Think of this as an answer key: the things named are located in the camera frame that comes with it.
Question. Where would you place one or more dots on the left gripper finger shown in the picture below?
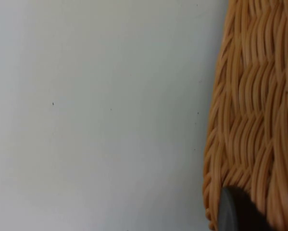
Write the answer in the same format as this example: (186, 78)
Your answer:
(237, 211)

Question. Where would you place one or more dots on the pale brown wicker basket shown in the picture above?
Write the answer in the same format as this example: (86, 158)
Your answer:
(254, 96)

